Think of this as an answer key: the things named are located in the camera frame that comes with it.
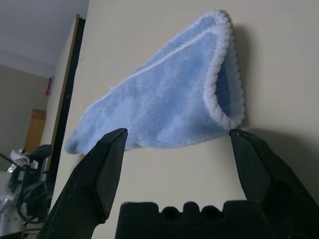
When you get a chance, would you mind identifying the brown wooden door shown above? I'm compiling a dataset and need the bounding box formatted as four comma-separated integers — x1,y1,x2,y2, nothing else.
24,109,47,150

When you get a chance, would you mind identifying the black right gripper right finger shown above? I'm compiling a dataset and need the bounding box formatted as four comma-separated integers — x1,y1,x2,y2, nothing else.
229,129,319,239

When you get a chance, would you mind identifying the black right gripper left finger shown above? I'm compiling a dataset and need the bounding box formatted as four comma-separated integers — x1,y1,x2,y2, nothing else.
37,127,129,239

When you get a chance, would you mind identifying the red and blue wall item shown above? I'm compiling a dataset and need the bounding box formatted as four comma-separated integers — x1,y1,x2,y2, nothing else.
44,76,55,97

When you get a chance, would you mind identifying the light blue towel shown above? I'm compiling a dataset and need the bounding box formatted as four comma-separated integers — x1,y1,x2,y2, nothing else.
65,9,244,156

